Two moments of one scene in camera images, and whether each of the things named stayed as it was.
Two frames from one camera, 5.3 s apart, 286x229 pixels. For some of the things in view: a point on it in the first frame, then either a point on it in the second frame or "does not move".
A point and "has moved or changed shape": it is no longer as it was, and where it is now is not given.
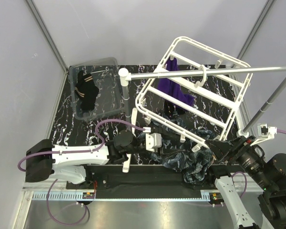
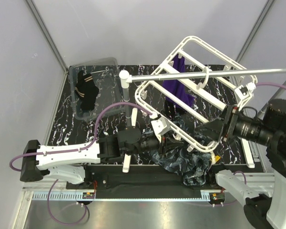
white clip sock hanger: x=195 y=92 does not move
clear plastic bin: x=96 y=88 does not move
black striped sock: x=86 y=90 does not move
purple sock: x=168 y=87 has moved or changed shape
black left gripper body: x=139 y=144 to x=163 y=146
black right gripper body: x=237 y=146 to x=227 y=123
